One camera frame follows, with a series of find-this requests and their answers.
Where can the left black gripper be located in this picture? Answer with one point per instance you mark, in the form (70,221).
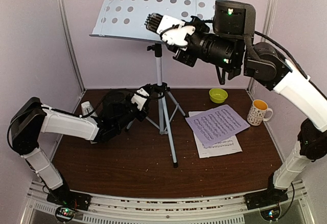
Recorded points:
(141,117)

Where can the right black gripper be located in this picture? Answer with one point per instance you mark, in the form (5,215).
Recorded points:
(184,57)

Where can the light blue music stand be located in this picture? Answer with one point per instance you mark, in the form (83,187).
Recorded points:
(122,19)

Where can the purple sheet music page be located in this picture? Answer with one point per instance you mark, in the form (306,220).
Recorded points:
(216,125)

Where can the white sheet music page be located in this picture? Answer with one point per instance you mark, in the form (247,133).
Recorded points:
(228,146)

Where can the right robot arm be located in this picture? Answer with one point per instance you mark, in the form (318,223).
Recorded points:
(226,41)

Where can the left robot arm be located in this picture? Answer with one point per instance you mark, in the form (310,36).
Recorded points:
(51,132)

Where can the grey metronome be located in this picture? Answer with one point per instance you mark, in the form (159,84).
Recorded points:
(87,107)

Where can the yellow-green bowl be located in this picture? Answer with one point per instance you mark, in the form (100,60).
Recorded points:
(218,95)

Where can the patterned white mug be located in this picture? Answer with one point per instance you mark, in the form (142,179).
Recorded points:
(259,112)

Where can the aluminium front rail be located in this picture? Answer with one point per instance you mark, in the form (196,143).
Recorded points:
(229,208)

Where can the left aluminium corner post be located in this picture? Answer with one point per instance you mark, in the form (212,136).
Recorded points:
(69,44)

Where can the aluminium corner post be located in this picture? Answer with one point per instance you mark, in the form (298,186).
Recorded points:
(69,44)
(265,17)

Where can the right aluminium corner post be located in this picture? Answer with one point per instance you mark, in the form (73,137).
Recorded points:
(265,17)

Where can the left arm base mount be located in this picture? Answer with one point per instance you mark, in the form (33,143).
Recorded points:
(76,200)

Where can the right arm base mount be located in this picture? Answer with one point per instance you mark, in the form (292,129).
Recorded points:
(261,199)

